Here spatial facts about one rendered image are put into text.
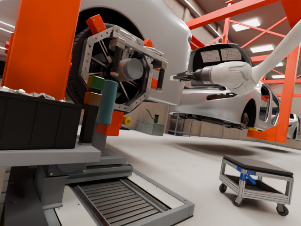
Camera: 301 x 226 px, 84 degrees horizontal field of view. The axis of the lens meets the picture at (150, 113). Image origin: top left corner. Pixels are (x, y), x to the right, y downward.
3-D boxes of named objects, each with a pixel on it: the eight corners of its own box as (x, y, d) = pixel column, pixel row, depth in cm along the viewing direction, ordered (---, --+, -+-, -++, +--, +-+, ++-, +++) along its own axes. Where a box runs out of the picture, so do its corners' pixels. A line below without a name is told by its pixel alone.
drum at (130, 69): (124, 84, 124) (128, 65, 125) (142, 82, 109) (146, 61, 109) (107, 78, 115) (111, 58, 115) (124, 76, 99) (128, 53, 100)
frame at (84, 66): (140, 114, 137) (152, 49, 139) (146, 115, 132) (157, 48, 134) (71, 102, 101) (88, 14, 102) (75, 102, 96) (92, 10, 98)
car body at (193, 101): (234, 129, 748) (239, 94, 753) (286, 138, 610) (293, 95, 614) (155, 113, 418) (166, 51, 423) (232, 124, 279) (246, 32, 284)
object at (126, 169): (109, 162, 158) (111, 152, 158) (131, 176, 131) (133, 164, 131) (49, 165, 125) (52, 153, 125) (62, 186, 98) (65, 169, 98)
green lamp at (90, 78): (97, 91, 54) (100, 79, 55) (103, 91, 51) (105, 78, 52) (85, 88, 52) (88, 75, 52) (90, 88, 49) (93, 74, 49)
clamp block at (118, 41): (115, 52, 96) (117, 43, 96) (124, 49, 89) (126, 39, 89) (108, 49, 93) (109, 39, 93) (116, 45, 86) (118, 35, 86)
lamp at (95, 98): (95, 106, 54) (97, 94, 54) (100, 106, 51) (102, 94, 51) (82, 104, 52) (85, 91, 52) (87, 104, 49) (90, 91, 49)
